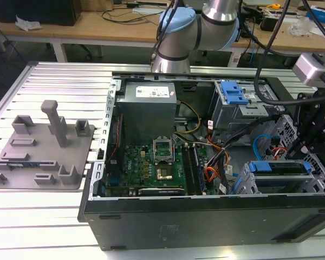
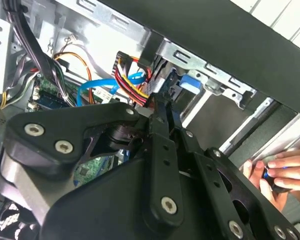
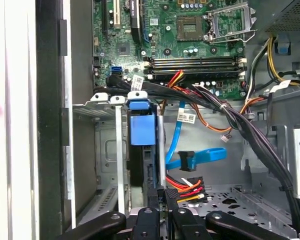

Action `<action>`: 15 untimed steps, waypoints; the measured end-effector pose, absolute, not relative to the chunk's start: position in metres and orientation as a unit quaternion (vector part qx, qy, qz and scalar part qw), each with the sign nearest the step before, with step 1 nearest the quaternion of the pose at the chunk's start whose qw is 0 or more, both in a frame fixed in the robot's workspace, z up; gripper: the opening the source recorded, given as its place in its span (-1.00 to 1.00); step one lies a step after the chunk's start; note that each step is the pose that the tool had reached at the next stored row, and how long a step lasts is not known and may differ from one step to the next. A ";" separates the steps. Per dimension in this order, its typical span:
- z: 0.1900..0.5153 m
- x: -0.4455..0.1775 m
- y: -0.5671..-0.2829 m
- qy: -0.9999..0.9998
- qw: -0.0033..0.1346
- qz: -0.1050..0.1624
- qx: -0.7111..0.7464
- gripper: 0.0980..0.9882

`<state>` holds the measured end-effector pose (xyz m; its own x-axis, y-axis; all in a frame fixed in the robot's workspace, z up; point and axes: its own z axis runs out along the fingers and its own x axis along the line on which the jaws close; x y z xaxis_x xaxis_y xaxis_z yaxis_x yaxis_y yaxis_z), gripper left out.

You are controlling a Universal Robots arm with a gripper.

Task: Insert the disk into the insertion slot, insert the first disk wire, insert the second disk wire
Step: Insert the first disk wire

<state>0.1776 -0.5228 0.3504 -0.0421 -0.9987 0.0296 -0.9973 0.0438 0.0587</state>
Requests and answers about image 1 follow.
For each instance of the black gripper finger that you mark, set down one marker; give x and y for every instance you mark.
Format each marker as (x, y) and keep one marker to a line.
(304, 119)
(318, 130)

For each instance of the hard disk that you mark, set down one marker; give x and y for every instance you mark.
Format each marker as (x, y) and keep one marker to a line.
(276, 169)

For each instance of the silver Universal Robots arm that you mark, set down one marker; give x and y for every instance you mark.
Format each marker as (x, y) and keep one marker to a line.
(176, 40)

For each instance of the metal disk bay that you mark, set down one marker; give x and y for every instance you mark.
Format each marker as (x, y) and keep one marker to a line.
(318, 173)

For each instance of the metal drive cage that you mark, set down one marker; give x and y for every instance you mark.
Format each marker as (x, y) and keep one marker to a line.
(233, 116)

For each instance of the blue drive carrier latch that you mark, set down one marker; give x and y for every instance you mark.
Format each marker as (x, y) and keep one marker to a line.
(234, 93)

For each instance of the wooden desk with clutter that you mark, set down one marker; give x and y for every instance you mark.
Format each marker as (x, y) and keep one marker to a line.
(287, 40)

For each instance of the white paper label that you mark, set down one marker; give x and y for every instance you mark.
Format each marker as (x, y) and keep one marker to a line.
(235, 59)

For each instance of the clear plastic bag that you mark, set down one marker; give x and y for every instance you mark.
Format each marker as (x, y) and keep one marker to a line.
(300, 27)

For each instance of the small black device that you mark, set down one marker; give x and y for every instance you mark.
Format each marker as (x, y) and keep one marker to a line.
(268, 23)

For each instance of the blue cardboard box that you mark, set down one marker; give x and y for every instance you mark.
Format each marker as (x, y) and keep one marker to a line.
(323, 13)

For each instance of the yellow tape roll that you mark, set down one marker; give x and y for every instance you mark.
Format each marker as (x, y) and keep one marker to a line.
(275, 6)

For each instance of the black RAM stick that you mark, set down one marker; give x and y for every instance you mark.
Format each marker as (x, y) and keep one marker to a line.
(199, 170)

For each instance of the thin metal locking lever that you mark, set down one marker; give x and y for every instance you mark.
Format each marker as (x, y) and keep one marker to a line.
(173, 151)

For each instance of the CPU socket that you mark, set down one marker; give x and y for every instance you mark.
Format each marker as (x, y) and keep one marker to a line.
(164, 174)

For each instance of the black open PC case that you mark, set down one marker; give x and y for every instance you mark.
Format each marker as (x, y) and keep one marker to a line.
(195, 224)

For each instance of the grey power supply unit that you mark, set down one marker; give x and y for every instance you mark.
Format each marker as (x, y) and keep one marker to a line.
(146, 113)

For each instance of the black graphics card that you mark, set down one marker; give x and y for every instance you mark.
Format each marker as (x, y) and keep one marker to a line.
(162, 191)

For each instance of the green motherboard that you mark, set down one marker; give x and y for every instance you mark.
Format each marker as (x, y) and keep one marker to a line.
(140, 168)

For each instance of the wooden desk with white legs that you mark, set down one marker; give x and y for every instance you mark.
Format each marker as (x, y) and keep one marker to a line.
(97, 29)

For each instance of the grey parts rack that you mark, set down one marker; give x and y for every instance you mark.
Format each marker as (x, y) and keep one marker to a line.
(43, 162)

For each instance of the RAM stick with blue strip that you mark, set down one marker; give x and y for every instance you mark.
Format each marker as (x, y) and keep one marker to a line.
(24, 164)

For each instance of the large black box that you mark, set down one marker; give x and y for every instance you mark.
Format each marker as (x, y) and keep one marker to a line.
(35, 10)

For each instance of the crumpled white plastic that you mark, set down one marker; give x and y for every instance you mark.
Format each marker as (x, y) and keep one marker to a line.
(27, 24)

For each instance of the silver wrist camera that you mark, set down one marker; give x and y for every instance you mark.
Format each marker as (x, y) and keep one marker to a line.
(308, 69)

